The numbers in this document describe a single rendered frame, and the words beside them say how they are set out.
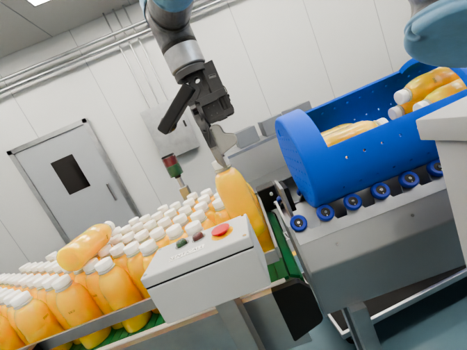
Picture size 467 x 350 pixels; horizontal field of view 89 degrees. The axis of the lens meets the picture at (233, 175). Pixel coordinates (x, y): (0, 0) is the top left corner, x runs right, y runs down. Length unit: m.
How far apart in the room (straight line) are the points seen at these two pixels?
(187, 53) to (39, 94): 4.21
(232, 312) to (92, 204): 4.04
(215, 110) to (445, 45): 0.36
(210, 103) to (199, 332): 0.52
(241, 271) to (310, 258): 0.30
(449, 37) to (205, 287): 0.44
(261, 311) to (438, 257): 0.53
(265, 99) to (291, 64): 0.70
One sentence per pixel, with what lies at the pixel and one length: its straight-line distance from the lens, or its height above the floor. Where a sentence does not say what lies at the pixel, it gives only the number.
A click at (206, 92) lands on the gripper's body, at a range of 0.52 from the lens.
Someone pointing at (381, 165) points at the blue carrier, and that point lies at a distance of 0.67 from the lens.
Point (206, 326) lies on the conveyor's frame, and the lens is 0.66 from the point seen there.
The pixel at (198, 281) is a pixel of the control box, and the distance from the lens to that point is 0.44.
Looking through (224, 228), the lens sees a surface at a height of 1.11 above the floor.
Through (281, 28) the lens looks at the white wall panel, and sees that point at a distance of 4.51.
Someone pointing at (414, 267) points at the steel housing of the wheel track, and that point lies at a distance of 0.88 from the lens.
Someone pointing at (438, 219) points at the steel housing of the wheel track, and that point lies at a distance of 0.79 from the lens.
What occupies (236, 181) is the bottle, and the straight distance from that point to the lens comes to 0.51.
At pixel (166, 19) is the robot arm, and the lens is 0.49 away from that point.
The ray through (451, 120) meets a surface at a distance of 0.49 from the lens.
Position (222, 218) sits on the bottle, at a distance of 0.65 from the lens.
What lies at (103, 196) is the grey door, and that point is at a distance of 4.34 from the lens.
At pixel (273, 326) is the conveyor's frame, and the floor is 0.81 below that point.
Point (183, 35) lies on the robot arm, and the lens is 0.53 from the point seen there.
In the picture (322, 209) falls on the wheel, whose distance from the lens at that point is 0.67.
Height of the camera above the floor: 1.27
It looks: 12 degrees down
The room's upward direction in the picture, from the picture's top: 24 degrees counter-clockwise
